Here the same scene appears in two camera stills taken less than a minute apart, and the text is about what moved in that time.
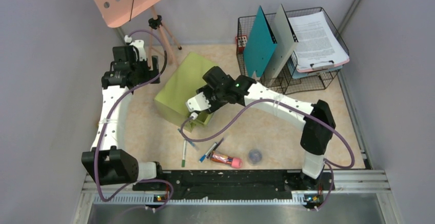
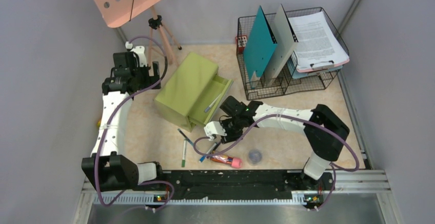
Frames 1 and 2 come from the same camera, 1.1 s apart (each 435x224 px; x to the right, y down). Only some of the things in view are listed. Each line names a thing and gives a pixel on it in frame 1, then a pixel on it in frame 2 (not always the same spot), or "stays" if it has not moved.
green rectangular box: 174,96 stays
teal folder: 260,45 stays
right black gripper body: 215,98 to 233,128
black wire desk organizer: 291,50 stays
